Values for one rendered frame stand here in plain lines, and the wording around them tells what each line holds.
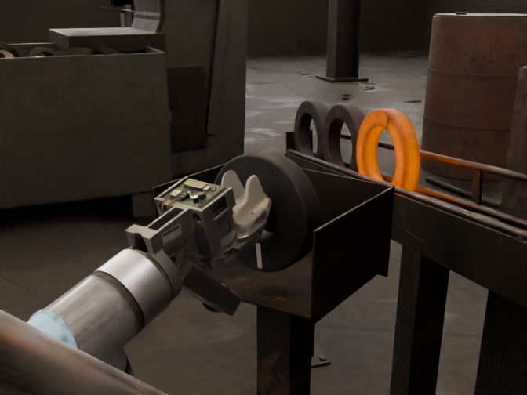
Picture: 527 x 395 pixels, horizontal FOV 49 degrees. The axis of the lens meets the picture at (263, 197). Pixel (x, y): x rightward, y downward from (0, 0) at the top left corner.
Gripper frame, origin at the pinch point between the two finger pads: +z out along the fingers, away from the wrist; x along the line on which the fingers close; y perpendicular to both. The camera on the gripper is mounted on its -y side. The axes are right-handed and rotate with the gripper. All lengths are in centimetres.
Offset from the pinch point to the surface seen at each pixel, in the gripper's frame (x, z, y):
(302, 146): 38, 61, -29
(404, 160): -2.9, 34.8, -12.1
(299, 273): -2.2, 2.1, -13.2
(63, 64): 170, 85, -24
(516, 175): -22.8, 29.7, -8.5
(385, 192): -10.9, 12.0, -3.7
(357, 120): 14, 48, -13
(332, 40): 331, 552, -173
